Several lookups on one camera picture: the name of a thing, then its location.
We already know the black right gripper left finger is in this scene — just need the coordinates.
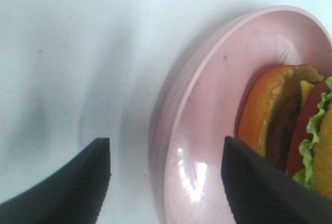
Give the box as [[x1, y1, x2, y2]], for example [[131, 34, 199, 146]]
[[1, 138, 110, 223]]

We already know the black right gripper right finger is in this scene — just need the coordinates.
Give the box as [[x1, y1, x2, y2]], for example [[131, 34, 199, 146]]
[[220, 136, 331, 223]]

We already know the burger bun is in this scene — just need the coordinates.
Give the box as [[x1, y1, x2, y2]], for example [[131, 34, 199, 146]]
[[238, 64, 331, 198]]

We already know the pink plate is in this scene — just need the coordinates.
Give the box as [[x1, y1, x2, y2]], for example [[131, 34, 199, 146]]
[[148, 6, 331, 223]]

